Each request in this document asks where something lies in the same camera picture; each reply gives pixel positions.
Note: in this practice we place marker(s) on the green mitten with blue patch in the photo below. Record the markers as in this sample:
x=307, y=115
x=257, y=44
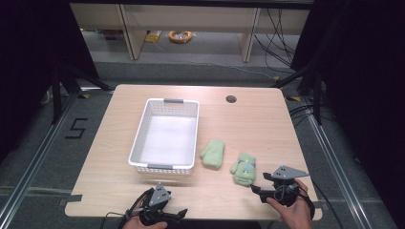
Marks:
x=244, y=170

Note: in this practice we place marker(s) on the silver floor rail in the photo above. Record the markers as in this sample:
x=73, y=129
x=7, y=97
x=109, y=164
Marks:
x=337, y=165
x=31, y=159

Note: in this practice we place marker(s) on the white plastic basket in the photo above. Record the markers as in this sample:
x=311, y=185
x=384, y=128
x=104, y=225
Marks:
x=168, y=140

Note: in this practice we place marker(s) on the dark curtain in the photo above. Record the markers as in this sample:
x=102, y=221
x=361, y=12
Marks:
x=366, y=79
x=31, y=63

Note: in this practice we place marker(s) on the person's right hand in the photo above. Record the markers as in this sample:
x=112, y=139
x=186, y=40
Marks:
x=294, y=212

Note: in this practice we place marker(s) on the yellow packet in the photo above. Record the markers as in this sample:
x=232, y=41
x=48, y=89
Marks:
x=153, y=36

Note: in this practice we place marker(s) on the light wooden desk frame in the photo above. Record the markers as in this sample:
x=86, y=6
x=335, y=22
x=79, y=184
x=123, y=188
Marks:
x=133, y=28

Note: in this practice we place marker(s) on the black metal stand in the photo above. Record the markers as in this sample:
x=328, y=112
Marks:
x=57, y=95
x=316, y=95

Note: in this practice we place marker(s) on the person's left hand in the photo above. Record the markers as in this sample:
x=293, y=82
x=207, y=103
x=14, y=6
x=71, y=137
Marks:
x=144, y=225

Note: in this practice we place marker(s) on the plain green mitten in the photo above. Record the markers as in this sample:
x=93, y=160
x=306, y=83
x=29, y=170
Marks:
x=212, y=155

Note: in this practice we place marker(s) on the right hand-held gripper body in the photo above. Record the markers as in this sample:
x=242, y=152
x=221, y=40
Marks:
x=284, y=185

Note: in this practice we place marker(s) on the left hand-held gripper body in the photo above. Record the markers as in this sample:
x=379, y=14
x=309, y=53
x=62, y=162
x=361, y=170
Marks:
x=159, y=196

